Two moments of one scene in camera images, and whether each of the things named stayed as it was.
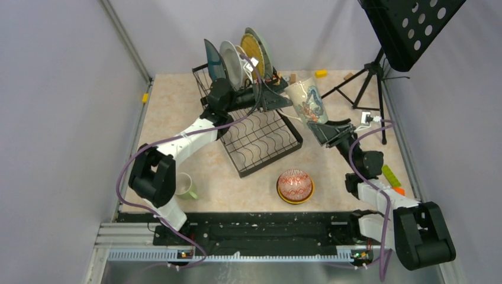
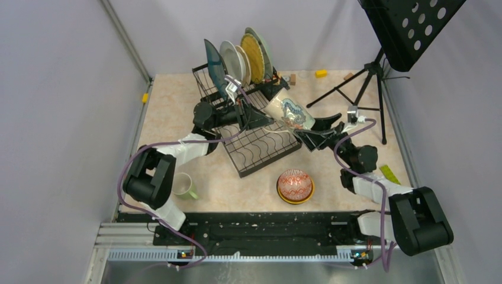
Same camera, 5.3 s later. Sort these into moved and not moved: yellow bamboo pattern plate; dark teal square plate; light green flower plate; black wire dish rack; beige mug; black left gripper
Moved: black left gripper; beige mug
Not moved: light green flower plate; dark teal square plate; black wire dish rack; yellow bamboo pattern plate
